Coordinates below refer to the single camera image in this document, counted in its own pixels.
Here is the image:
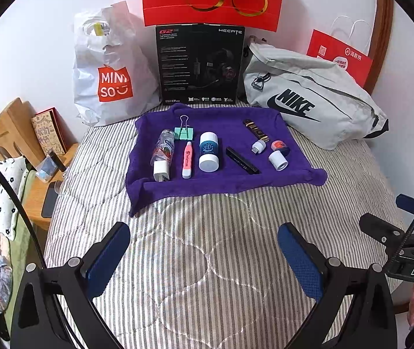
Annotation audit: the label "small white jar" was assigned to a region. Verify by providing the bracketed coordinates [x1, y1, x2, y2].
[269, 150, 288, 172]

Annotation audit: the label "pink blue round container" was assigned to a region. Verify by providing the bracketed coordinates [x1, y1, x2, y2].
[271, 140, 290, 156]

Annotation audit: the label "small white cap bottle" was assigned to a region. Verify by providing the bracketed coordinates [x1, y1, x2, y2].
[251, 140, 267, 154]

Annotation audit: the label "black pen case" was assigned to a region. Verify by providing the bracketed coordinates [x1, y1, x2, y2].
[226, 147, 260, 175]

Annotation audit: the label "gold black lipstick tube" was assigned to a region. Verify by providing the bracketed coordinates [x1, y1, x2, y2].
[242, 119, 269, 143]

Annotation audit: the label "blue white cylinder container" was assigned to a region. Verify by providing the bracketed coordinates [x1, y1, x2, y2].
[198, 131, 219, 172]

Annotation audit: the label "clear candy bottle watermelon label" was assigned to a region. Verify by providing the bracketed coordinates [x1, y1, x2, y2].
[150, 129, 175, 165]

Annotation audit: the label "pink white tube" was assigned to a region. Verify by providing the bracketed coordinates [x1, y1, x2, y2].
[182, 141, 193, 180]

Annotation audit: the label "teal binder clip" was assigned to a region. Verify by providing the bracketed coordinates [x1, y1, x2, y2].
[174, 114, 194, 141]

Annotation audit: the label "white charger plug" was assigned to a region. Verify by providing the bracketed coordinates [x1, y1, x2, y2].
[153, 160, 170, 182]

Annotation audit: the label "floral white cloth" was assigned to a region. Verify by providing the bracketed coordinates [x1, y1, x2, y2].
[0, 156, 29, 240]

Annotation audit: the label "black smartphone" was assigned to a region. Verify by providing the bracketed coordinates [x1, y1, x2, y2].
[41, 180, 63, 218]

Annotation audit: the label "grey Nike bag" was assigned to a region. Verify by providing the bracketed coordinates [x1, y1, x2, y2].
[243, 37, 388, 150]

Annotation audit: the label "striped quilt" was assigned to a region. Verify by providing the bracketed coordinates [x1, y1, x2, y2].
[45, 118, 403, 348]

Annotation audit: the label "brown patterned book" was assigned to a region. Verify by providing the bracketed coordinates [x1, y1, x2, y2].
[31, 107, 67, 155]

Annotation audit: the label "wooden bedside furniture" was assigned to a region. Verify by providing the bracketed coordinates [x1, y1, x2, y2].
[0, 97, 81, 232]

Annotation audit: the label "purple towel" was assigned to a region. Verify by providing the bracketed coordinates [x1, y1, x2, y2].
[126, 103, 328, 216]

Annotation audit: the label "black headset box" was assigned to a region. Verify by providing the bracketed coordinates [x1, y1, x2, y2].
[156, 24, 245, 106]

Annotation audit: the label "white Miniso shopping bag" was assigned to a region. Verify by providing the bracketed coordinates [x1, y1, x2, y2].
[73, 2, 160, 127]

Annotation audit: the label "red paper bag white handles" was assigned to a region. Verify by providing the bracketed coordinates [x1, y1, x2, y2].
[306, 15, 373, 87]

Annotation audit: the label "black cable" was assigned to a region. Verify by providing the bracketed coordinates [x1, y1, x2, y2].
[0, 149, 48, 271]

